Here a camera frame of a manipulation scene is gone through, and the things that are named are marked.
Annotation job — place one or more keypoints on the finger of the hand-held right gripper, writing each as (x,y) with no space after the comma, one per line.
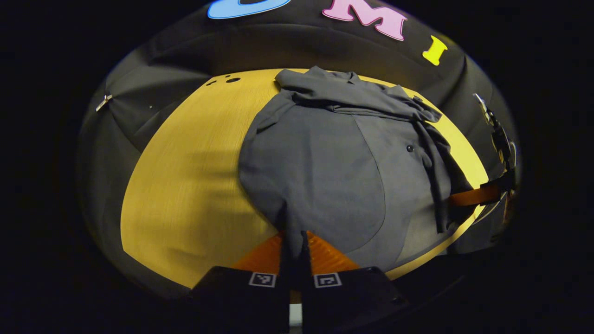
(473,195)

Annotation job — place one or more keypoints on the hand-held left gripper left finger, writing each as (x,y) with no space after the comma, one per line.
(283,301)

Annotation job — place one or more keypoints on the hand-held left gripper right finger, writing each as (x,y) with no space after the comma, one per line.
(307,301)

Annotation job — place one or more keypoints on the grey collared shirt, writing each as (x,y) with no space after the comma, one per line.
(325,176)

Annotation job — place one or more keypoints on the silver backdrop clip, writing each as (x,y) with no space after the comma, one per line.
(104,102)

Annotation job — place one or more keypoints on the black backdrop cloth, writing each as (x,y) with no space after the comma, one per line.
(185,46)

